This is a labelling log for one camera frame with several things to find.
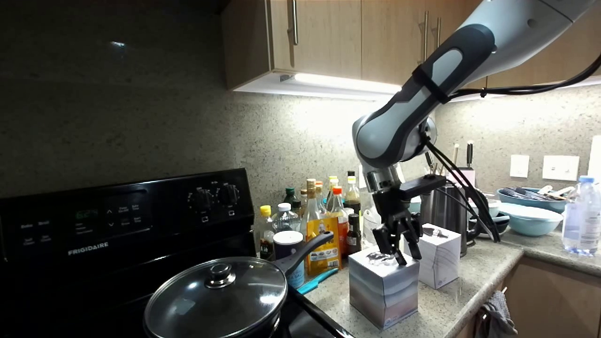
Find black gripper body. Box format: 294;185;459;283
371;187;418;251

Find blue grey tissue box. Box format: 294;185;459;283
347;249;418;328

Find white tissue box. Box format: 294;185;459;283
418;223;459;288

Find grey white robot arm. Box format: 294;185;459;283
351;0;598;266

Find stainless steel electric kettle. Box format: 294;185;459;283
420;183;467;255

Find dark soy sauce bottle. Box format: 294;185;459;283
343;170;360;253

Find red cap sauce bottle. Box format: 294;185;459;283
328;185;347;256

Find yellow label oil bottle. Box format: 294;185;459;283
302;176;343;279

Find hanging dish towel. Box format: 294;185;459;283
474;290;518;338

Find white lid jar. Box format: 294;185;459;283
274;230;304;288

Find light blue bowl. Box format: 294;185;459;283
499;202;561;236

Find yellow cap bottle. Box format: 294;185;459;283
257;204;274;258

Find clear plastic water bottle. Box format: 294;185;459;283
561;176;598;256

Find black frying pan with lid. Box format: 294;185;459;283
144;230;332;338

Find black electric stove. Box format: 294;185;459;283
0;168;341;338

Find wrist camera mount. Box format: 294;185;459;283
399;174;446;196

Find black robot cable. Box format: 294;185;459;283
424;52;601;243

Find white wall outlet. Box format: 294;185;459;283
542;155;578;179

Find wooden wall cabinets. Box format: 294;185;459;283
219;0;601;101

